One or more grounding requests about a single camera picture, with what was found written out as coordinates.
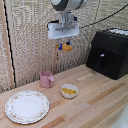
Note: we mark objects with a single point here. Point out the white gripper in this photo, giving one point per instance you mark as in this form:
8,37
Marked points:
63,30

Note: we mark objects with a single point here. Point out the small orange bread piece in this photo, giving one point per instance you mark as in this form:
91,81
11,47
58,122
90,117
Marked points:
66,47

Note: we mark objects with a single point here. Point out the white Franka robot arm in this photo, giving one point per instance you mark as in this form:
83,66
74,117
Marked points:
68,6

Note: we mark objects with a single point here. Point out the white floral rimmed plate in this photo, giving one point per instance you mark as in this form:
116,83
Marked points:
27,106

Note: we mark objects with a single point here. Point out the pink ceramic mug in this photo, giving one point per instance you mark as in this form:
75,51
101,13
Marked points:
46,79

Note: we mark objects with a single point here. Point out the black box appliance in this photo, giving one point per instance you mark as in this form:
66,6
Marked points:
109,53

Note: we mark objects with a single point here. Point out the white bowl with yellow food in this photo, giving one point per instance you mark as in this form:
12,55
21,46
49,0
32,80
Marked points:
69,91

